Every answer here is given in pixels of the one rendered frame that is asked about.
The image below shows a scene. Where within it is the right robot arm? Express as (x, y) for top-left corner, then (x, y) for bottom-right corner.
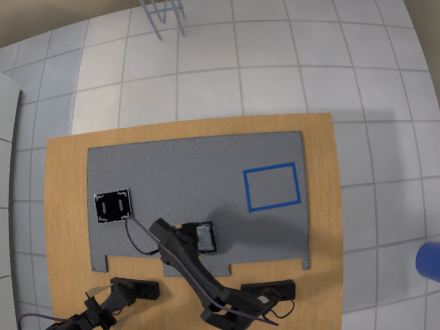
(148, 218), (296, 330)

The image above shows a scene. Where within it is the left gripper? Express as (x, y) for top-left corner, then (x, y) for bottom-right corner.
(77, 283), (134, 330)

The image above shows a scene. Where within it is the blue tape outline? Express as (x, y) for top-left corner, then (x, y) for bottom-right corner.
(242, 162), (301, 212)

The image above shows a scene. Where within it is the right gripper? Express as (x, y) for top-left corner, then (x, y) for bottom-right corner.
(176, 222), (202, 259)

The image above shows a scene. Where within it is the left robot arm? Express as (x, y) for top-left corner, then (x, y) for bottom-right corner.
(45, 278), (158, 330)

